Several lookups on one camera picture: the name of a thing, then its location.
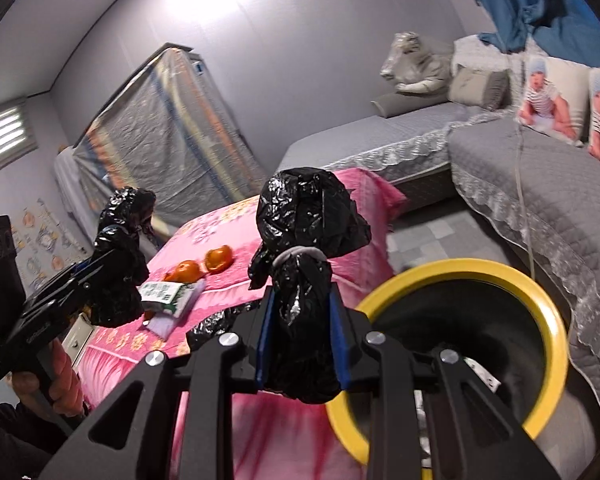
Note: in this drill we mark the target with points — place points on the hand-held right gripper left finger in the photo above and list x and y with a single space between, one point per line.
264 345

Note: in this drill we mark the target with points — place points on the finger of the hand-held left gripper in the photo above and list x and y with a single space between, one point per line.
77 277

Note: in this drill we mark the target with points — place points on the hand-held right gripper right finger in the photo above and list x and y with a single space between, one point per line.
341 345

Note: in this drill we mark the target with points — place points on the black plastic bag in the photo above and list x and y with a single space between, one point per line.
310 240
215 327
117 270

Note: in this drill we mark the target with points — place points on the green white wrapper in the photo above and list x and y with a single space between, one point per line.
165 294

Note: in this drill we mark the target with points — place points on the light purple packet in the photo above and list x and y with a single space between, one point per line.
162 324

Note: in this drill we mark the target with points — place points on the orange fruit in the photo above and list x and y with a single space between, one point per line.
182 271
219 259

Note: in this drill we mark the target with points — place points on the yellow rimmed trash bin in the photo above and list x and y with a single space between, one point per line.
550 320

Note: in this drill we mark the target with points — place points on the person's left forearm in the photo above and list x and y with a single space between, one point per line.
15 445

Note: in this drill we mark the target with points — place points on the person's left hand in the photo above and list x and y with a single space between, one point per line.
62 385

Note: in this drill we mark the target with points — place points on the white low cabinet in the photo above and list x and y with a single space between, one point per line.
80 337

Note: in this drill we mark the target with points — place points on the plain grey cloth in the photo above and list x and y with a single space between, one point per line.
72 185

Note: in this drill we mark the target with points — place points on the pink floral blanket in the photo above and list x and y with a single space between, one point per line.
220 225

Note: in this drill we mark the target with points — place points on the striped grey bed sheet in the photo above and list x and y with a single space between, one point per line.
155 150

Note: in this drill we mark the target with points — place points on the window blind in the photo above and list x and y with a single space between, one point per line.
2 140

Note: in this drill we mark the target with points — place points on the grey sofa chaise section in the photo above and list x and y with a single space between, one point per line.
370 145

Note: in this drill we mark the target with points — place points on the grey bolster pillow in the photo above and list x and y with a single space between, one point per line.
405 105

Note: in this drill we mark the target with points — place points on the grey quilted sofa section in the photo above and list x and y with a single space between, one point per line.
555 200

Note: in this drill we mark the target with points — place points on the plush tiger in plastic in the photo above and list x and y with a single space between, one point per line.
420 65

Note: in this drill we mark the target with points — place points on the beige grey cushion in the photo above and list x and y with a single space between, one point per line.
477 87

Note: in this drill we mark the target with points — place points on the light quilted cushion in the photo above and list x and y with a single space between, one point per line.
480 52

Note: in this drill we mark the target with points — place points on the cartoon wall poster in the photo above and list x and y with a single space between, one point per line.
50 245

